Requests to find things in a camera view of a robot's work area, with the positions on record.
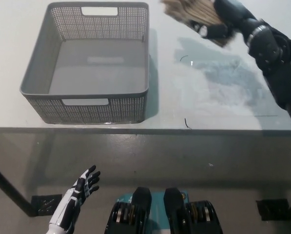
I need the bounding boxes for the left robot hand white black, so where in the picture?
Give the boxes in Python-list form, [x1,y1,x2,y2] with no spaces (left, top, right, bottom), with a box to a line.
[45,165,101,234]

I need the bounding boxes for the black table foot plate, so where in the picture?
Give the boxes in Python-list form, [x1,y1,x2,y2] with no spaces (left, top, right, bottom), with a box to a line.
[255,198,290,222]
[31,194,63,217]

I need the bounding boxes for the grey perforated plastic basket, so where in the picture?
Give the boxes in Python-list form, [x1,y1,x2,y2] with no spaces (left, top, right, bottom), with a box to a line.
[19,1,151,124]

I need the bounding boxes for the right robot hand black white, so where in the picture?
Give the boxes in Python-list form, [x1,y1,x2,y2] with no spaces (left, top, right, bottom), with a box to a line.
[191,0,266,39]

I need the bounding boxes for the bag of wooden cutlery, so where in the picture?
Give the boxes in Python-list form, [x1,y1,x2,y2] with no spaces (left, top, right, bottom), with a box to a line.
[160,0,236,48]

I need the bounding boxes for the robot torso black teal blocks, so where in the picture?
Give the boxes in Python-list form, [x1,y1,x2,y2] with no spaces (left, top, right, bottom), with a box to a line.
[105,186,224,234]

